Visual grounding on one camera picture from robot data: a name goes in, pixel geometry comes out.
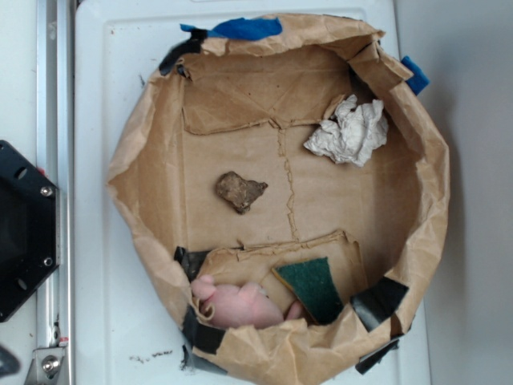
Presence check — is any metal corner bracket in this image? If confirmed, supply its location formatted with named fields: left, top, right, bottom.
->
left=24, top=346, right=66, bottom=385

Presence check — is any brown rock lump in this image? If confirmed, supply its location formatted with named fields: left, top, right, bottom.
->
left=215, top=171, right=269, bottom=215

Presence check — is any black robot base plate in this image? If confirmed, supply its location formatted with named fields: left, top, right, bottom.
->
left=1, top=140, right=59, bottom=322

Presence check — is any aluminium frame rail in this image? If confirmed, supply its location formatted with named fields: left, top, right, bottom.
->
left=36, top=1, right=78, bottom=384

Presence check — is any pink plush toy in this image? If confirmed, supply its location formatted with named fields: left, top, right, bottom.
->
left=191, top=274, right=305, bottom=329

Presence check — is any green scouring sponge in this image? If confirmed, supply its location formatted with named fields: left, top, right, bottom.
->
left=273, top=257, right=344, bottom=325

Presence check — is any brown paper bag bin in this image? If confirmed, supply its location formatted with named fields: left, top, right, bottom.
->
left=107, top=14, right=450, bottom=384

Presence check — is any crumpled white paper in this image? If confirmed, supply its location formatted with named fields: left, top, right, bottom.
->
left=304, top=95, right=389, bottom=168

